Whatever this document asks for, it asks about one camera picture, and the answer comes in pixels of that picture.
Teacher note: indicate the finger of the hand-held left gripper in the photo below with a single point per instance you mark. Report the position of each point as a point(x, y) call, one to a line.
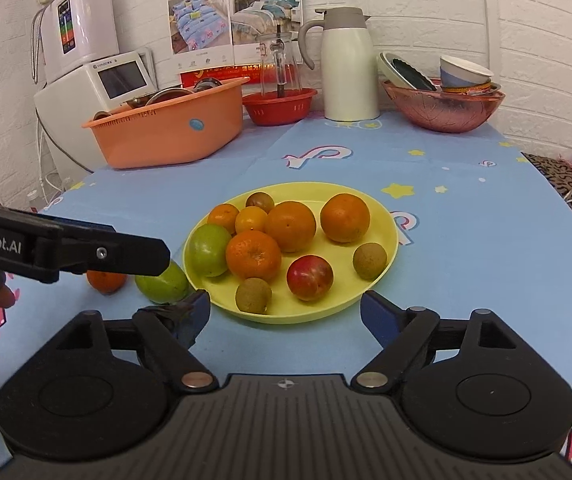
point(86, 225)
point(126, 255)

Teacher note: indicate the patterned cloth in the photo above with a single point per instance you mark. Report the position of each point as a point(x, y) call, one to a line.
point(555, 172)

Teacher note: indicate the white wall water purifier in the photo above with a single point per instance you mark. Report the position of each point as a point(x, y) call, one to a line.
point(83, 25)

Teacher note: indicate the red plum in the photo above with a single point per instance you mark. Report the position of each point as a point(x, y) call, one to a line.
point(310, 277)

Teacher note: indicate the orange plastic basket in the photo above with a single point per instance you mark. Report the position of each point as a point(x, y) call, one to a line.
point(166, 132)

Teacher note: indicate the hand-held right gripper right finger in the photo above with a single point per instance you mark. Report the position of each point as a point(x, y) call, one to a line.
point(378, 317)

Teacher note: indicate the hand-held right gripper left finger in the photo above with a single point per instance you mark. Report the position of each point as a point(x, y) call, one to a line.
point(197, 317)

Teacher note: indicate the white and blue ceramic bowl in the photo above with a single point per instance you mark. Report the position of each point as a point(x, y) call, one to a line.
point(460, 75)

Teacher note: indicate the white plate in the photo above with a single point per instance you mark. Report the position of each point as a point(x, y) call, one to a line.
point(395, 72)

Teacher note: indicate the yellow plastic plate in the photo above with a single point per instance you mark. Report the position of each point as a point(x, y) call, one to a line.
point(345, 285)

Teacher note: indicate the pink glass bowl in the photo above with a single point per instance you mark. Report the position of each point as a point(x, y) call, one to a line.
point(440, 112)

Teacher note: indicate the white wall pipe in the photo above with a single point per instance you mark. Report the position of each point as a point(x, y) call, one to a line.
point(488, 5)

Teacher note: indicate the dark red-green plum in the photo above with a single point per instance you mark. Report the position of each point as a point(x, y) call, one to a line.
point(260, 201)

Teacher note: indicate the large mandarin orange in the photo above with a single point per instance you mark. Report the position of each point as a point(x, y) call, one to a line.
point(291, 226)

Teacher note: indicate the white thermos jug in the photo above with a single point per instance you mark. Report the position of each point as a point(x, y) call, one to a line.
point(350, 70)

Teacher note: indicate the red plastic basket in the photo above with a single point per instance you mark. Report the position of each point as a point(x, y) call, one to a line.
point(278, 107)

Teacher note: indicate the small mandarin orange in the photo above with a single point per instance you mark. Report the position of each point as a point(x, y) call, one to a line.
point(222, 216)

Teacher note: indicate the glass pitcher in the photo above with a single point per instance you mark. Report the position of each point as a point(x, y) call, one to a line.
point(280, 65)

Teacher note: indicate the steel plate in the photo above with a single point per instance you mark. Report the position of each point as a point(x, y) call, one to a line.
point(168, 95)
point(208, 84)

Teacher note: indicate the bedding wall poster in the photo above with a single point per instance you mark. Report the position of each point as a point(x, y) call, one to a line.
point(236, 10)

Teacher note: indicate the brown kiwifruit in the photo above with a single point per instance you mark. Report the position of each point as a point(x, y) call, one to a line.
point(369, 260)
point(253, 296)

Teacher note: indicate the green apple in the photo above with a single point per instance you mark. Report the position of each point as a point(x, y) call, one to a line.
point(208, 250)

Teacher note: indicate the white appliance with screen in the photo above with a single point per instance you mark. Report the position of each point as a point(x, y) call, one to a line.
point(71, 110)

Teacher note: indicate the mandarin orange with stem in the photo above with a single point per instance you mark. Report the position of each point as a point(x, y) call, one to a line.
point(107, 282)

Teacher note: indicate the blue printed tablecloth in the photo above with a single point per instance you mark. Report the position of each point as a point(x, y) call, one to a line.
point(465, 260)

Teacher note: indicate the yellow-orange citrus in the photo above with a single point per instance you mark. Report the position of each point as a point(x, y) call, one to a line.
point(251, 220)

